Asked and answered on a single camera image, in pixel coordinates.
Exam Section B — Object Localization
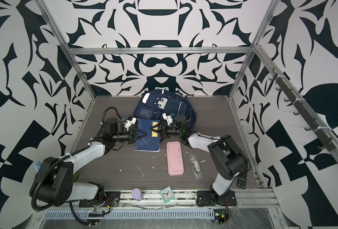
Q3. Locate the navy blue school backpack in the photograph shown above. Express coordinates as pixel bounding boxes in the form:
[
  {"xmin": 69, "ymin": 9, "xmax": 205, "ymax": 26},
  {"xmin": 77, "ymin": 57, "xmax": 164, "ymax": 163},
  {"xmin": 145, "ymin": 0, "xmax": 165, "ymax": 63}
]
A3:
[{"xmin": 133, "ymin": 89, "xmax": 197, "ymax": 129}]

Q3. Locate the blue book yellow label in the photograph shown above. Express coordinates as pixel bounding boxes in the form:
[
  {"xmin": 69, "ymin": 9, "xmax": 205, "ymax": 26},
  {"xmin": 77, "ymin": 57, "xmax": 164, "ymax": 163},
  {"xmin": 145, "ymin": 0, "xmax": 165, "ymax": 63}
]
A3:
[{"xmin": 135, "ymin": 118, "xmax": 161, "ymax": 152}]

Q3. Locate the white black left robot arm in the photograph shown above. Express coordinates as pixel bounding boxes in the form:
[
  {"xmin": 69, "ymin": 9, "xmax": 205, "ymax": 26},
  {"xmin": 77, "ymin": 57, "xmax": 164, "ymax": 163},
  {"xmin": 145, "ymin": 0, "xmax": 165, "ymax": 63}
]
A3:
[{"xmin": 29, "ymin": 118, "xmax": 147, "ymax": 211}]

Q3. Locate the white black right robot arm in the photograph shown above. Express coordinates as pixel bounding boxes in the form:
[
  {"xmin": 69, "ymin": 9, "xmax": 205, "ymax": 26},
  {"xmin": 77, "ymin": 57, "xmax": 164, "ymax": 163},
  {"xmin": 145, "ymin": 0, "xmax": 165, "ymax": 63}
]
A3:
[{"xmin": 150, "ymin": 115, "xmax": 250, "ymax": 197}]

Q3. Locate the pink pencil case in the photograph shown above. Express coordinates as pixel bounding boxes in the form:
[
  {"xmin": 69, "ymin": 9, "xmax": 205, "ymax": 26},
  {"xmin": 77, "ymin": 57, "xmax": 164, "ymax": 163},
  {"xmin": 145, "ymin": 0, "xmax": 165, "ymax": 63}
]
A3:
[{"xmin": 166, "ymin": 141, "xmax": 184, "ymax": 176}]

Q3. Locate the clear plastic bag with eraser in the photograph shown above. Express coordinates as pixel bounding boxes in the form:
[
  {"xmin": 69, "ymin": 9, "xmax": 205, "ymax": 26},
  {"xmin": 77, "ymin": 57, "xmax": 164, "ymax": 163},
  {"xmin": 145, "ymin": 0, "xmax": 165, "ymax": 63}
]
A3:
[{"xmin": 190, "ymin": 155, "xmax": 202, "ymax": 179}]

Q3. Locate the purple small bottle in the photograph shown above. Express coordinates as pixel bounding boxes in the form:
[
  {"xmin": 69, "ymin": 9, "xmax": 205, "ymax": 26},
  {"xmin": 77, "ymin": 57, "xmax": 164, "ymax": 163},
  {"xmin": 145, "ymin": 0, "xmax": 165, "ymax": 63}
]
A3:
[{"xmin": 131, "ymin": 188, "xmax": 144, "ymax": 202}]

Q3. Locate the teal small alarm clock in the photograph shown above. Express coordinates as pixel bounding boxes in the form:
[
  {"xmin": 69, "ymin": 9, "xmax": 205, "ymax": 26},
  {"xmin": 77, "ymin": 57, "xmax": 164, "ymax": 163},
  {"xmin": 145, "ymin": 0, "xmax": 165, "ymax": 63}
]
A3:
[{"xmin": 160, "ymin": 186, "xmax": 175, "ymax": 203}]

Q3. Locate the small circuit board left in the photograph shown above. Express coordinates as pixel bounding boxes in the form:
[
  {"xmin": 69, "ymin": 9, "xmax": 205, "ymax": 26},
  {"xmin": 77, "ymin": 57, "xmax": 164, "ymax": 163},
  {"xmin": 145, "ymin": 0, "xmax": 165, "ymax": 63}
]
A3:
[{"xmin": 88, "ymin": 209, "xmax": 111, "ymax": 218}]

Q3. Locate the small circuit board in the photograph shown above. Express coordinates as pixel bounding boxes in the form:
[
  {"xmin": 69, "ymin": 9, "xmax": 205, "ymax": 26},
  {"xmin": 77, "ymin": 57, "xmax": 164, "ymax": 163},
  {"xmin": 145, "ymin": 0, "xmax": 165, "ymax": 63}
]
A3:
[
  {"xmin": 88, "ymin": 209, "xmax": 111, "ymax": 218},
  {"xmin": 214, "ymin": 211, "xmax": 231, "ymax": 225}
]

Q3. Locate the light blue water bottle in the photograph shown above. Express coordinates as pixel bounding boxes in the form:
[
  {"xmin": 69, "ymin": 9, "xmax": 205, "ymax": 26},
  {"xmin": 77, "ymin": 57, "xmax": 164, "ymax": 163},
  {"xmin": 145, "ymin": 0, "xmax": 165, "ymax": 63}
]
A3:
[{"xmin": 34, "ymin": 161, "xmax": 42, "ymax": 172}]

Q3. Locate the black tv remote control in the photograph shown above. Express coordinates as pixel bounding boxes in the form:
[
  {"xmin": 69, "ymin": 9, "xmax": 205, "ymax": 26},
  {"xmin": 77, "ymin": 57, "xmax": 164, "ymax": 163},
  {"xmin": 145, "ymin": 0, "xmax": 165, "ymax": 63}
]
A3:
[{"xmin": 236, "ymin": 169, "xmax": 248, "ymax": 189}]

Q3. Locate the small circuit board right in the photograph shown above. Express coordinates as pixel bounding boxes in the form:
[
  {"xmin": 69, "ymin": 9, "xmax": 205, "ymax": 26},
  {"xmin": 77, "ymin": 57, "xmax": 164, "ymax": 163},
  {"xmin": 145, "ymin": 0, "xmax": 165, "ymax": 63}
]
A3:
[{"xmin": 214, "ymin": 211, "xmax": 231, "ymax": 225}]

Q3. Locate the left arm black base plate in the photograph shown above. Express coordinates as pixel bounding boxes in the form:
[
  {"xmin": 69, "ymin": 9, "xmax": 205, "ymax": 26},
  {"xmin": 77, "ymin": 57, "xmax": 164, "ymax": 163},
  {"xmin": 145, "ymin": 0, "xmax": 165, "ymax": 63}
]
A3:
[{"xmin": 79, "ymin": 191, "xmax": 121, "ymax": 208}]

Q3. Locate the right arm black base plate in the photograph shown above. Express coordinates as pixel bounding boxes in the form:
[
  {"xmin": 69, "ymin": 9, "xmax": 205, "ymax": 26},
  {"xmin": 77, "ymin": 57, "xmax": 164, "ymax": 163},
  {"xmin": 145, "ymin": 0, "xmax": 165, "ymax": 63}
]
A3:
[{"xmin": 196, "ymin": 190, "xmax": 237, "ymax": 207}]

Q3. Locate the black corrugated cable conduit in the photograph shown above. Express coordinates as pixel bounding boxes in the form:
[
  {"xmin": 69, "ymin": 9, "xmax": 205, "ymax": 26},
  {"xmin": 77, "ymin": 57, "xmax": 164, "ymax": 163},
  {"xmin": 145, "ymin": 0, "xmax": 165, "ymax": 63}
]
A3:
[{"xmin": 68, "ymin": 201, "xmax": 91, "ymax": 226}]

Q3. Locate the white slotted cable duct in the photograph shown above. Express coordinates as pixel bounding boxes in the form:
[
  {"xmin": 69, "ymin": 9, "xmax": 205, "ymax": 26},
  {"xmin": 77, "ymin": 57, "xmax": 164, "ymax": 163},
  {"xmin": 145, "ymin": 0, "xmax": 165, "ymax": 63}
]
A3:
[{"xmin": 44, "ymin": 209, "xmax": 215, "ymax": 220}]

